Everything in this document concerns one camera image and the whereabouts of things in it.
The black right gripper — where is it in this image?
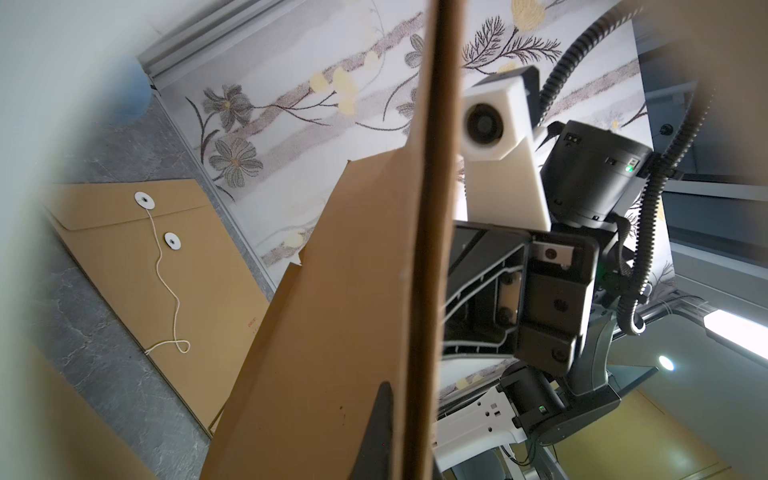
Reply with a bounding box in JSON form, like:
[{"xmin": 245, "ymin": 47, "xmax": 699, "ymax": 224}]
[{"xmin": 442, "ymin": 222, "xmax": 600, "ymax": 377}]

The blue lidded storage box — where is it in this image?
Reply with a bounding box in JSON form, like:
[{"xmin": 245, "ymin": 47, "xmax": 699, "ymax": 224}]
[{"xmin": 93, "ymin": 56, "xmax": 153, "ymax": 125}]

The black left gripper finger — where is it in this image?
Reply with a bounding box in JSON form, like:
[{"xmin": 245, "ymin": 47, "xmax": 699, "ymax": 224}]
[{"xmin": 349, "ymin": 382, "xmax": 394, "ymax": 480}]

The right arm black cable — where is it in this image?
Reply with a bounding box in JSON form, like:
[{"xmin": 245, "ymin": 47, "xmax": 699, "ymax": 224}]
[{"xmin": 533, "ymin": 5, "xmax": 715, "ymax": 337}]

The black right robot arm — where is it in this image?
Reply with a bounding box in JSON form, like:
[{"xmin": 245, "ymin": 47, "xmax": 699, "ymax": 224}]
[{"xmin": 433, "ymin": 121, "xmax": 656, "ymax": 479}]

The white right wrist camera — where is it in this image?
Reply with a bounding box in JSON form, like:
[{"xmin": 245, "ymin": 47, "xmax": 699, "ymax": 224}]
[{"xmin": 460, "ymin": 66, "xmax": 551, "ymax": 232}]

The kraft file bag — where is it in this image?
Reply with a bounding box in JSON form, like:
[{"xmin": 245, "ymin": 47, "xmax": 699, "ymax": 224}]
[
  {"xmin": 42, "ymin": 179, "xmax": 269, "ymax": 431},
  {"xmin": 201, "ymin": 1, "xmax": 465, "ymax": 479}
]

